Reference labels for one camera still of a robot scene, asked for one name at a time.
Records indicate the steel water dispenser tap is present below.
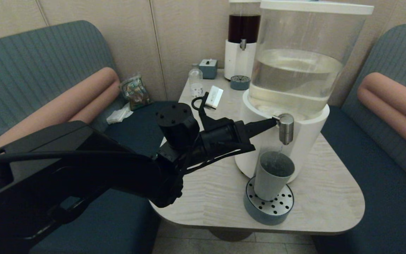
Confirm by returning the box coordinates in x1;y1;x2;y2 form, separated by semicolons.
273;113;294;146

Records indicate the grey plastic cup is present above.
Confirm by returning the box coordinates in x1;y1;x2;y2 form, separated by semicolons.
253;151;296;201

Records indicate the small blue perforated drip tray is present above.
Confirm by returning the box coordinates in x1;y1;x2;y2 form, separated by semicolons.
230;75;251;91

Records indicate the large clear water dispenser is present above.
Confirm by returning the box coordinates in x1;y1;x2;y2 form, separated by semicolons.
234;0;374;184

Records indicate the clear plastic bottle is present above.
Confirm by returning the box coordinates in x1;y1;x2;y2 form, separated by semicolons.
189;63;204;98

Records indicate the small dark drink dispenser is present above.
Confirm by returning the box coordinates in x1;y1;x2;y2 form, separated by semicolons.
224;0;262;80

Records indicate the small blue tissue box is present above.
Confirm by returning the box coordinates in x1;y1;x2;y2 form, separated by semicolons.
199;59;218;79

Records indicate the large blue perforated drip tray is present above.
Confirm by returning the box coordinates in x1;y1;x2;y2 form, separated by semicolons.
243;176;294;226

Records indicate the crinkled snack bag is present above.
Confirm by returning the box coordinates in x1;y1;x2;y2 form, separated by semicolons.
119;74;153;111

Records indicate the white crumpled tissue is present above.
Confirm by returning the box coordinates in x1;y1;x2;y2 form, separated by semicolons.
106;104;134;124

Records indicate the dark blue bench seat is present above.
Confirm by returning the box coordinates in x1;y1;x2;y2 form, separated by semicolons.
30;102;179;254
310;106;406;254

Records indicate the pink bench bolster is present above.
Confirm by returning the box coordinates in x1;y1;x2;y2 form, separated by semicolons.
357;72;406;159
0;67;122;157

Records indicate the grey-blue ribbed bench backrest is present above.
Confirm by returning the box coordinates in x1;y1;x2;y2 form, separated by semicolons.
0;20;128;152
340;24;406;196

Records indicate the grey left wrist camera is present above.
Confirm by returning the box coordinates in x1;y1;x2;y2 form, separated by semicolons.
205;85;224;109

